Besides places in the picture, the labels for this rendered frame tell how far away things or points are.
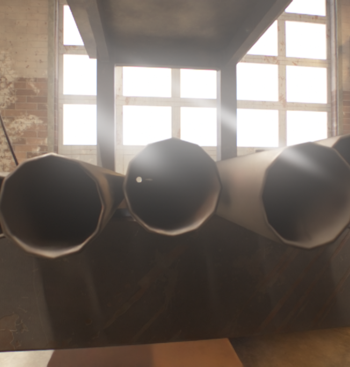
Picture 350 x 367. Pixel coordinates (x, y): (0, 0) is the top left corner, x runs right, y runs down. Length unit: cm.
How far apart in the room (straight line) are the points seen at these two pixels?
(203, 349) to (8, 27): 378
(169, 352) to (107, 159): 108
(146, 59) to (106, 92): 24
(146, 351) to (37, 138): 323
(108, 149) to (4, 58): 261
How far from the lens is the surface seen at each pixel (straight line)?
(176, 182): 18
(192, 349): 36
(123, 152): 338
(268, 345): 47
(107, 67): 143
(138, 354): 35
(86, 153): 342
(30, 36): 380
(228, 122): 142
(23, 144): 352
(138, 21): 128
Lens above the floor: 23
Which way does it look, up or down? 1 degrees down
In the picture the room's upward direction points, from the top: straight up
